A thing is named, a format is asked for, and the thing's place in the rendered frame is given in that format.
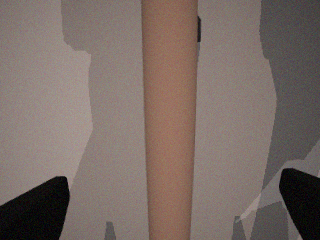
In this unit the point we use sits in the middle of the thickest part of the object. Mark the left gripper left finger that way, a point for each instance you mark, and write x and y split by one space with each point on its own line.
38 214

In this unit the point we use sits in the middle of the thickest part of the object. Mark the long tan rail with center flange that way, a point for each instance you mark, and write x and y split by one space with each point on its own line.
171 30

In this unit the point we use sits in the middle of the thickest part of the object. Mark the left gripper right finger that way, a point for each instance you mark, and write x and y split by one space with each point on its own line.
301 194

